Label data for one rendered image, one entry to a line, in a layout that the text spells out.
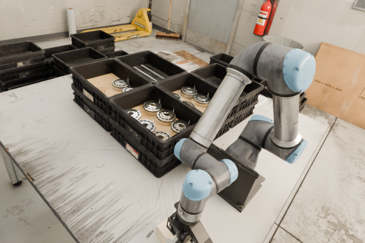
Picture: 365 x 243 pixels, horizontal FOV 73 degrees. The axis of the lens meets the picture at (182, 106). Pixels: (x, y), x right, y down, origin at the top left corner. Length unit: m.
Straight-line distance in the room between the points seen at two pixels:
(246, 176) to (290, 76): 0.45
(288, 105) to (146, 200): 0.67
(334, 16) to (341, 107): 1.19
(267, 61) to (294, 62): 0.08
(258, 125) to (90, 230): 0.78
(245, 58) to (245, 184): 0.51
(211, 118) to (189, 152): 0.13
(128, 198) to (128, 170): 0.15
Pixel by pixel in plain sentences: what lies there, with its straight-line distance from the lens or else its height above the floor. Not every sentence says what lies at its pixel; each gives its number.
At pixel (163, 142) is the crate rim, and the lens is 1.02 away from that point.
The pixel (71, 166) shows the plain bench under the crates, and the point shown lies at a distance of 1.26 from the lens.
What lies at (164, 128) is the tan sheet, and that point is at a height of 0.83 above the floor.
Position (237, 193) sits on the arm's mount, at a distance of 1.12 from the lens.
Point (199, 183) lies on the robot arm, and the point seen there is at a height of 1.10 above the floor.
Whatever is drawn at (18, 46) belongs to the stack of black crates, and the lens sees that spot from 2.89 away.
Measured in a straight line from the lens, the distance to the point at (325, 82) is 3.85.
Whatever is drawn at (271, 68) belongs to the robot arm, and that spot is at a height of 1.35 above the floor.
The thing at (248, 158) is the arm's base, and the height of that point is 0.89.
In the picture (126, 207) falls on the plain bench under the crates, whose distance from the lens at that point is 1.10.
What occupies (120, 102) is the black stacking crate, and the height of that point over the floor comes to 0.89.
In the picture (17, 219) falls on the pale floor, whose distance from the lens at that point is 2.02.
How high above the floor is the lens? 1.61
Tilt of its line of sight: 33 degrees down
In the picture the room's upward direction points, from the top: 10 degrees clockwise
